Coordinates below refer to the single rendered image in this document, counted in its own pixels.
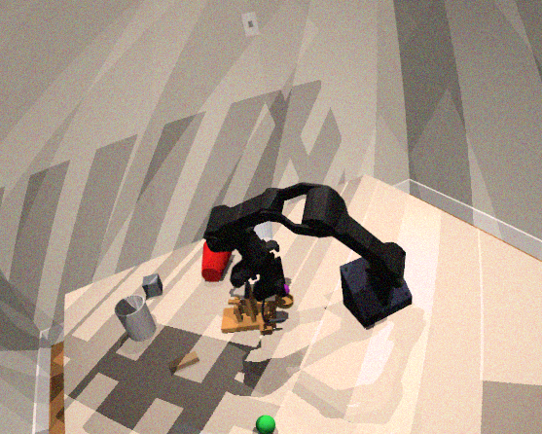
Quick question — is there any red plastic cup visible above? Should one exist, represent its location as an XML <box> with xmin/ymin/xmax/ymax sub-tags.
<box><xmin>201</xmin><ymin>242</ymin><xmax>233</xmax><ymax>282</ymax></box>

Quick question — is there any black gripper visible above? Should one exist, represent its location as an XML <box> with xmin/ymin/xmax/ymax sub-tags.
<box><xmin>240</xmin><ymin>239</ymin><xmax>287</xmax><ymax>302</ymax></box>

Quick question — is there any white plastic cup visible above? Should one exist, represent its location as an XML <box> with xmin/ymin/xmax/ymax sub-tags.
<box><xmin>253</xmin><ymin>221</ymin><xmax>273</xmax><ymax>242</ymax></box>

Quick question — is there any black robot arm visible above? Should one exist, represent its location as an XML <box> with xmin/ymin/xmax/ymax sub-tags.
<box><xmin>203</xmin><ymin>182</ymin><xmax>406</xmax><ymax>291</ymax></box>

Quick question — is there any green ball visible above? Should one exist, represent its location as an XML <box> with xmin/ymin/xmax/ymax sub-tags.
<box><xmin>256</xmin><ymin>415</ymin><xmax>275</xmax><ymax>434</ymax></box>

